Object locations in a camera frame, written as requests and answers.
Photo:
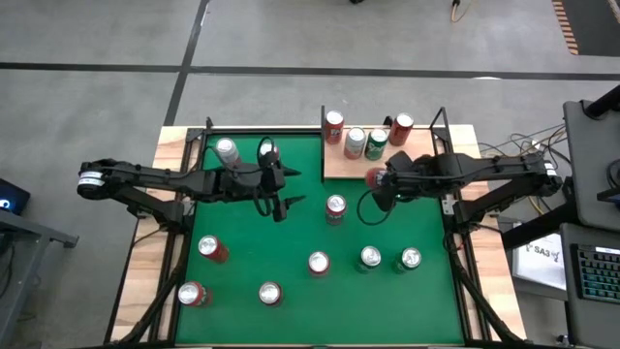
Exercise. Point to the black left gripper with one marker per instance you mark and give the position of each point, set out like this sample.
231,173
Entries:
242,183

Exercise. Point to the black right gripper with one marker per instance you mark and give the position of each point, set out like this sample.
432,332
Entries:
412,177

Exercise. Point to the red Coca-Cola Star Wars can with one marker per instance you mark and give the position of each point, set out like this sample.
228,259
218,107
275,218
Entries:
374,178
270,293

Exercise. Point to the green Sprite can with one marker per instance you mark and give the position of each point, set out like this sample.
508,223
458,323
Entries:
370,258
376,144
409,259

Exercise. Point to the silver can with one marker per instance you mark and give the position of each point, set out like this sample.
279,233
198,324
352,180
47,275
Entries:
227,150
355,143

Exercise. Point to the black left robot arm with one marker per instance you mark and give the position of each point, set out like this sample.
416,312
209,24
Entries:
155,174

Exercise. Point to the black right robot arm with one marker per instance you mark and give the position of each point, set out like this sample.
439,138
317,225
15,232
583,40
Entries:
494,169

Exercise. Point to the green table mat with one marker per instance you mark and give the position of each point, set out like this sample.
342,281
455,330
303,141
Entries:
290,232

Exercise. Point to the red soda can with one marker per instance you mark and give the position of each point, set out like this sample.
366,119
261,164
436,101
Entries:
213,248

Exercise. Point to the white paper sign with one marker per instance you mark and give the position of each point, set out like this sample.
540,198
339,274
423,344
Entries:
537,262

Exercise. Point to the grey desk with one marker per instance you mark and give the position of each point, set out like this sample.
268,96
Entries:
586,160
591,325

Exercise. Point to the black pole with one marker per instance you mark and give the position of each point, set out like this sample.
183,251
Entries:
603,103

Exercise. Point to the black backlit keyboard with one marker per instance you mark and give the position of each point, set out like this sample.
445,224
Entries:
598,274

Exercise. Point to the black orange-striped floor mat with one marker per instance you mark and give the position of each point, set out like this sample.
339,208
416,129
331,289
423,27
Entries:
596,24

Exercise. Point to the grey side table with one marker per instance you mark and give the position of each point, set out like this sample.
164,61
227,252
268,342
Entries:
29,230

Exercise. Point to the black device with blue light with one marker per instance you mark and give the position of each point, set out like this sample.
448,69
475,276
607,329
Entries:
14,194

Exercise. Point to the wooden shelf with black frame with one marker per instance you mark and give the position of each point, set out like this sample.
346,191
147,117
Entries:
416,143

